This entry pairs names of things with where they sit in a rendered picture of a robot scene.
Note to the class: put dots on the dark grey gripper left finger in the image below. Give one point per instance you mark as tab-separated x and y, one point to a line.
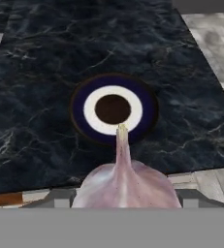
57	198

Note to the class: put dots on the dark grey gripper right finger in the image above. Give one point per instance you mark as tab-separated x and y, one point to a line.
194	198

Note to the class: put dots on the blue and white round plate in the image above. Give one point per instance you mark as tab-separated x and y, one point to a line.
113	109

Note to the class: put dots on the pale pink garlic bulb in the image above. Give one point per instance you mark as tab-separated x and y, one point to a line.
126	187

